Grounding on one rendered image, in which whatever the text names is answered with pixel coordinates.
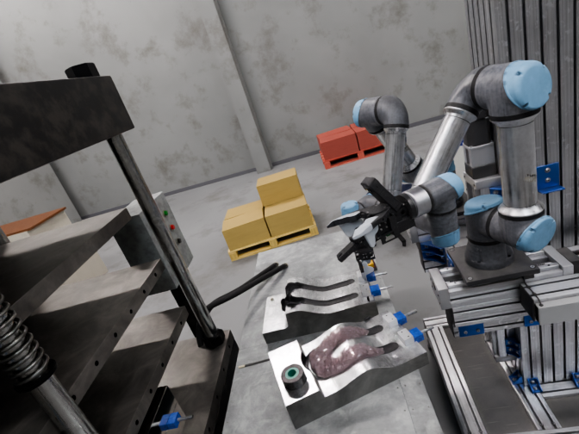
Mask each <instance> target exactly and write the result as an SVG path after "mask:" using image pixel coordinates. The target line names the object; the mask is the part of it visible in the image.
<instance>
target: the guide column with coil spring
mask: <svg viewBox="0 0 579 434"><path fill-rule="evenodd" d="M9 317H10V315H9V313H8V312H7V313H6V314H5V315H4V316H3V317H2V318H1V319H0V326H1V325H2V324H3V323H5V322H6V321H7V320H8V319H9ZM15 326H16V322H15V321H14V320H13V321H12V322H11V323H10V324H9V325H8V326H7V327H6V328H4V329H3V330H2V331H0V338H2V337H3V336H5V335H6V334H7V333H9V332H10V331H11V330H12V329H13V328H14V327H15ZM21 333H22V330H21V329H20V328H19V329H18V330H17V331H16V332H15V333H14V334H13V335H12V336H11V337H10V338H8V339H7V340H5V341H4V342H2V343H1V344H0V350H1V349H3V348H5V347H6V346H8V345H9V344H11V343H12V342H14V341H15V340H16V339H17V338H18V337H19V336H20V335H21ZM27 341H28V338H27V337H26V336H25V337H24V338H23V339H22V340H21V341H20V342H19V343H18V344H17V345H15V346H14V347H13V348H11V349H10V350H8V351H6V352H4V353H3V354H2V355H0V357H1V358H2V359H4V358H6V357H9V356H11V355H12V354H14V353H15V352H17V351H18V350H19V349H21V347H23V345H25V343H26V342H27ZM33 347H34V346H33V345H32V344H30V345H29V347H28V348H27V349H26V350H25V351H24V352H22V353H21V354H20V355H19V356H17V357H15V358H14V359H12V360H10V361H8V362H7V363H6V365H7V366H8V367H10V366H12V365H14V364H16V363H18V362H20V361H21V360H22V359H23V358H24V357H25V356H26V355H27V354H28V353H29V352H30V351H31V350H32V349H33ZM38 355H39V353H38V351H36V352H35V353H34V354H33V355H32V356H31V357H30V358H29V359H28V360H27V361H26V362H25V363H24V364H22V365H21V366H19V367H18V368H16V369H13V370H11V371H12V372H13V374H17V373H19V372H21V371H23V370H24V369H25V368H27V367H28V366H29V365H30V364H31V363H32V362H33V361H34V360H35V359H36V358H37V357H38ZM43 363H44V360H43V358H41V360H40V361H39V362H38V363H37V364H36V365H35V366H34V367H33V368H32V369H31V370H29V372H27V373H26V374H24V375H21V376H20V377H18V378H17V379H18V380H19V381H24V380H26V379H27V378H29V377H30V376H31V375H32V374H34V373H35V372H36V371H37V370H38V369H39V368H40V367H41V366H42V364H43ZM46 369H47V366H46V367H45V368H44V370H43V371H42V372H41V373H40V374H39V375H38V376H36V377H35V378H34V379H33V380H32V381H34V380H35V379H37V378H38V377H39V376H41V375H42V374H43V373H44V372H45V371H46ZM30 382H31V381H30ZM28 383H29V382H28ZM29 393H30V394H31V395H32V397H33V398H34V399H35V401H36V402H37V403H38V404H39V406H40V407H41V408H42V409H43V411H44V412H45V413H46V414H47V416H48V417H49V418H50V419H51V420H52V421H53V423H54V424H55V425H56V426H57V427H58V429H59V430H60V431H61V433H62V434H99V433H98V431H97V430H96V428H95V427H94V426H93V424H92V423H91V422H90V421H89V420H88V418H87V417H86V416H85V414H84V413H83V411H82V410H81V409H80V407H79V406H78V405H77V403H76V402H75V401H74V399H73V398H72V397H71V396H70V395H69V393H68V392H67V391H66V389H65V388H64V386H63V385H62V384H61V382H60V381H59V379H58V378H57V377H56V375H55V374H53V375H52V376H51V377H50V378H49V379H48V380H47V381H45V382H44V383H43V384H41V385H40V386H39V387H37V388H36V389H34V390H32V391H29Z"/></svg>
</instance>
